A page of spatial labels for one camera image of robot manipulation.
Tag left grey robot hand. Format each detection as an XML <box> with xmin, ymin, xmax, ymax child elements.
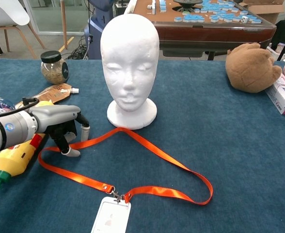
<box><xmin>27</xmin><ymin>104</ymin><xmax>91</xmax><ymax>158</ymax></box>

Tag orange lanyard strap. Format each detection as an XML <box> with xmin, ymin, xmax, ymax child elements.
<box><xmin>37</xmin><ymin>126</ymin><xmax>214</xmax><ymax>206</ymax></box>

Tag white ID badge holder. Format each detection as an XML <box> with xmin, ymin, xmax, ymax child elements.
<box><xmin>91</xmin><ymin>196</ymin><xmax>131</xmax><ymax>233</ymax></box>

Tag white foam mannequin head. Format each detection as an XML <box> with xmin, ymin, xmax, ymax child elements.
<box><xmin>100</xmin><ymin>13</ymin><xmax>160</xmax><ymax>131</ymax></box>

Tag brown spout pouch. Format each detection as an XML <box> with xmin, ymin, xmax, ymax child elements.
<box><xmin>14</xmin><ymin>83</ymin><xmax>80</xmax><ymax>110</ymax></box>

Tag glass jar black lid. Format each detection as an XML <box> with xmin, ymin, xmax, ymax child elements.
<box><xmin>40</xmin><ymin>50</ymin><xmax>70</xmax><ymax>85</ymax></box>

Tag yellow bottle green cap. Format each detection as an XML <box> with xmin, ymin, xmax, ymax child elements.
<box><xmin>0</xmin><ymin>100</ymin><xmax>55</xmax><ymax>189</ymax></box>

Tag wooden pole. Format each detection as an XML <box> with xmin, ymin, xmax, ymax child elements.
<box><xmin>60</xmin><ymin>0</ymin><xmax>68</xmax><ymax>50</ymax></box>

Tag blue grey machine base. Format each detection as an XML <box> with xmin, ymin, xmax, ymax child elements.
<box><xmin>84</xmin><ymin>0</ymin><xmax>116</xmax><ymax>60</ymax></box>

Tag white chair wooden legs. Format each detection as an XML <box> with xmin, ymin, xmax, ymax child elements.
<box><xmin>0</xmin><ymin>0</ymin><xmax>46</xmax><ymax>59</ymax></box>

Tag brown mahjong table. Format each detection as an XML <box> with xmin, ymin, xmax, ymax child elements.
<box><xmin>127</xmin><ymin>0</ymin><xmax>278</xmax><ymax>61</ymax></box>

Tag black round table dome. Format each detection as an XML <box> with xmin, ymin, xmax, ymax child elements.
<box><xmin>173</xmin><ymin>0</ymin><xmax>203</xmax><ymax>12</ymax></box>

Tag brown plush toy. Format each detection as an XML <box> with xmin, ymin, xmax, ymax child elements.
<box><xmin>225</xmin><ymin>43</ymin><xmax>283</xmax><ymax>94</ymax></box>

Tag brown cardboard box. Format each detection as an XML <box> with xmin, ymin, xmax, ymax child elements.
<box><xmin>238</xmin><ymin>0</ymin><xmax>285</xmax><ymax>25</ymax></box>

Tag tangled black floor cables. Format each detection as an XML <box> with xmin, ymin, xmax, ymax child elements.
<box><xmin>68</xmin><ymin>36</ymin><xmax>90</xmax><ymax>60</ymax></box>

